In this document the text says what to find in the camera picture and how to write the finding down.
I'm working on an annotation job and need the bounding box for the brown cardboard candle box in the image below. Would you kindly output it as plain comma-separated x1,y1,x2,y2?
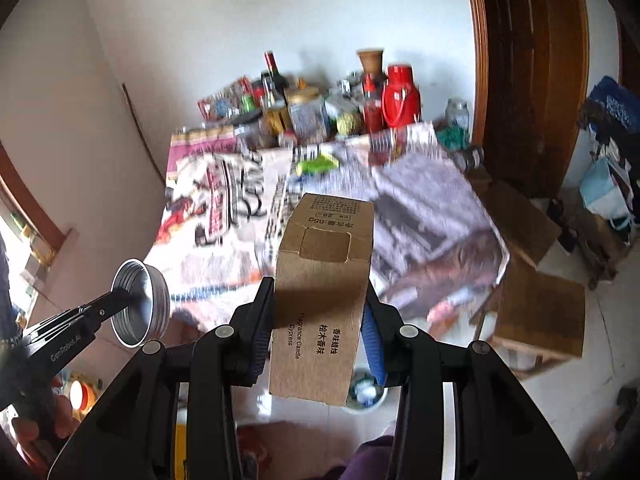
269,193,374,406

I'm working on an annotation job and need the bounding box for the green foil snack wrapper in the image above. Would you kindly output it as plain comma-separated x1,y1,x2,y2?
295,154,340,177

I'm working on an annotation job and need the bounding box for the white plastic trash bowl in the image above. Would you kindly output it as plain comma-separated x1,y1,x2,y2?
344,367,387,415

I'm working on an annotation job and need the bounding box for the person's left hand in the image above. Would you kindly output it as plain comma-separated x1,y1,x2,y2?
11,375,80,469

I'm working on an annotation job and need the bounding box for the wooden stool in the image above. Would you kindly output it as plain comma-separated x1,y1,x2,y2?
468,168,586,380

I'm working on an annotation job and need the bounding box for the printed newspaper tablecloth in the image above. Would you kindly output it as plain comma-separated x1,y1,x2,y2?
146,122,510,330

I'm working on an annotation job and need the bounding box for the glass jar yellow lid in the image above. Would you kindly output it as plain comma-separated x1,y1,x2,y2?
285,87,330,145

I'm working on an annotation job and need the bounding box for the yellow green knobbly fruit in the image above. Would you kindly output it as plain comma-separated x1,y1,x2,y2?
336,112,362,136

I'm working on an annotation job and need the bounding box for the dark wine bottle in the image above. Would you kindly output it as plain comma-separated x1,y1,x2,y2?
265,51,290,94

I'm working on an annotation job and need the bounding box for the green plastic bag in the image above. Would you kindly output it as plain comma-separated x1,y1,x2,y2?
436,125,470,152

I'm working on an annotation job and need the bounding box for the red sauce squeeze bottle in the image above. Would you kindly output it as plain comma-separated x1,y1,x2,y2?
362,73,384,133

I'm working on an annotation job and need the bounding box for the red thermos jug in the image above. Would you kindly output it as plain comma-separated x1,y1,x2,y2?
382,64,421,128

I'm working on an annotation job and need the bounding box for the clear glass jar on stool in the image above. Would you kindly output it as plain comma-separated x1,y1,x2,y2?
445,98,470,131

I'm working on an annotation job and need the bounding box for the brown clay vase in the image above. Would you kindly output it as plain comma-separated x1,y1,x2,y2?
357,49,384,76

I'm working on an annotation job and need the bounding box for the dark wooden door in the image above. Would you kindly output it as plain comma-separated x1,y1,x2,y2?
470,0,589,197

